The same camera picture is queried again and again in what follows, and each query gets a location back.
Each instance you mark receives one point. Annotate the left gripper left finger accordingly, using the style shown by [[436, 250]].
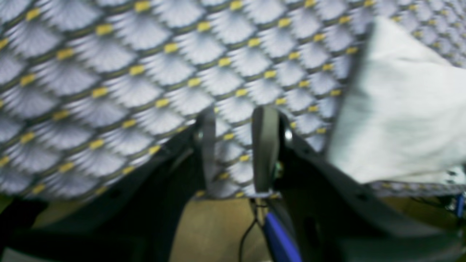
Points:
[[134, 221]]

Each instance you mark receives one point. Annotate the fan-patterned grey tablecloth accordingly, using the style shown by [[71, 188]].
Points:
[[92, 89]]

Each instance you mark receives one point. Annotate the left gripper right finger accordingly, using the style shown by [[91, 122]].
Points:
[[335, 218]]

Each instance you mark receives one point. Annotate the light grey T-shirt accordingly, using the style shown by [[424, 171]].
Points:
[[403, 115]]

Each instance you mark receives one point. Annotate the blue clamp handle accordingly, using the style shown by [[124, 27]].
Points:
[[279, 242]]

